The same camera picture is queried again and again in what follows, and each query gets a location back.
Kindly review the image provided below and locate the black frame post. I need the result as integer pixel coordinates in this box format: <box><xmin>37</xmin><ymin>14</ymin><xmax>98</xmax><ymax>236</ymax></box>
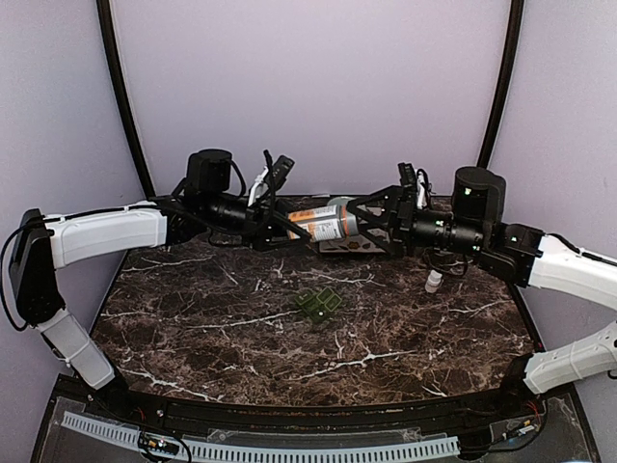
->
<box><xmin>476</xmin><ymin>0</ymin><xmax>524</xmax><ymax>169</ymax></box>
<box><xmin>95</xmin><ymin>0</ymin><xmax>156</xmax><ymax>198</ymax></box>

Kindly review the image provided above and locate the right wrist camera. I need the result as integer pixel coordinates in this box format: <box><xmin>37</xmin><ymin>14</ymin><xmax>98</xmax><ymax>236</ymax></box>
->
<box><xmin>398</xmin><ymin>163</ymin><xmax>432</xmax><ymax>209</ymax></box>

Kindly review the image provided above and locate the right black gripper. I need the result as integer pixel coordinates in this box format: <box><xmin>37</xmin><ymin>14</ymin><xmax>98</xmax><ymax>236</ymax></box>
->
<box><xmin>348</xmin><ymin>184</ymin><xmax>487</xmax><ymax>258</ymax></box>

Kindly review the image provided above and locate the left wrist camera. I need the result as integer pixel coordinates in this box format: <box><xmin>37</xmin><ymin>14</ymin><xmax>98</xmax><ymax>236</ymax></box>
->
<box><xmin>248</xmin><ymin>154</ymin><xmax>295</xmax><ymax>206</ymax></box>

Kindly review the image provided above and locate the floral square ceramic plate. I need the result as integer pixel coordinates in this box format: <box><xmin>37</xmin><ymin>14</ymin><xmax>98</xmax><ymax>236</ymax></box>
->
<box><xmin>318</xmin><ymin>236</ymin><xmax>385</xmax><ymax>254</ymax></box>

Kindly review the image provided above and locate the right black frame post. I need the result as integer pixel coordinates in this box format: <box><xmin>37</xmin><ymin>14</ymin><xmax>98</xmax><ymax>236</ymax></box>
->
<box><xmin>476</xmin><ymin>0</ymin><xmax>524</xmax><ymax>169</ymax></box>

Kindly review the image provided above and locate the white slotted cable duct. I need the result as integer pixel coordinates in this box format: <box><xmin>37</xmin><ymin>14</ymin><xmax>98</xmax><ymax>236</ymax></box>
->
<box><xmin>61</xmin><ymin>412</ymin><xmax>460</xmax><ymax>462</ymax></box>

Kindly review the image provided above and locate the celadon bowl on plate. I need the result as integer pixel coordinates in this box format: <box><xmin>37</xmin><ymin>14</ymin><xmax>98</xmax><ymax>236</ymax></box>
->
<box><xmin>327</xmin><ymin>196</ymin><xmax>355</xmax><ymax>206</ymax></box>

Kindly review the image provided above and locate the black front rail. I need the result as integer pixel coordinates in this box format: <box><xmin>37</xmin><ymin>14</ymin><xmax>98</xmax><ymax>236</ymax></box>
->
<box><xmin>47</xmin><ymin>373</ymin><xmax>579</xmax><ymax>435</ymax></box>

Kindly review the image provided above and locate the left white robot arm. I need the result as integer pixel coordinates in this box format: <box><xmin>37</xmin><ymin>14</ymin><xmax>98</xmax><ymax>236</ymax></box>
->
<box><xmin>1</xmin><ymin>149</ymin><xmax>309</xmax><ymax>421</ymax></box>

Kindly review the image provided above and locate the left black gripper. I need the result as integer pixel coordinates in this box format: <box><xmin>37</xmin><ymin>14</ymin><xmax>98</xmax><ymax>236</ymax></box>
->
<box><xmin>204</xmin><ymin>192</ymin><xmax>317</xmax><ymax>252</ymax></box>

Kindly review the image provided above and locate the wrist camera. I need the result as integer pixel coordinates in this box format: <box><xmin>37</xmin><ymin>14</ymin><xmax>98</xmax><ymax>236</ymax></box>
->
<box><xmin>398</xmin><ymin>163</ymin><xmax>432</xmax><ymax>209</ymax></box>
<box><xmin>248</xmin><ymin>154</ymin><xmax>295</xmax><ymax>206</ymax></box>

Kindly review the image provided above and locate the left black frame post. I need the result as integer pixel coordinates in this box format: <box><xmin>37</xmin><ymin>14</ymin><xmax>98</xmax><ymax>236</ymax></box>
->
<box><xmin>95</xmin><ymin>0</ymin><xmax>156</xmax><ymax>198</ymax></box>

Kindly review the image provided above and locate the large grey-capped pill bottle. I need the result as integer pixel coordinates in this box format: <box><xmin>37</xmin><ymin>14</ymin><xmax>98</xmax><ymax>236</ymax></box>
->
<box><xmin>287</xmin><ymin>204</ymin><xmax>360</xmax><ymax>242</ymax></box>

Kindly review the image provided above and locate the small white pill bottle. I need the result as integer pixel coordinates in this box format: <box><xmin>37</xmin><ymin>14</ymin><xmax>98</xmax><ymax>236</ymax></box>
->
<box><xmin>425</xmin><ymin>270</ymin><xmax>443</xmax><ymax>293</ymax></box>

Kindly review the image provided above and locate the green weekly pill organizer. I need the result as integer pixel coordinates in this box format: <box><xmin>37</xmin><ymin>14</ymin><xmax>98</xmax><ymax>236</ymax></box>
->
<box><xmin>293</xmin><ymin>287</ymin><xmax>342</xmax><ymax>323</ymax></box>

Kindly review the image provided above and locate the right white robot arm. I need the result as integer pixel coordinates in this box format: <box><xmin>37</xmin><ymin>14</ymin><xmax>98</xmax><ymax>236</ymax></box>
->
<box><xmin>346</xmin><ymin>163</ymin><xmax>616</xmax><ymax>419</ymax></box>

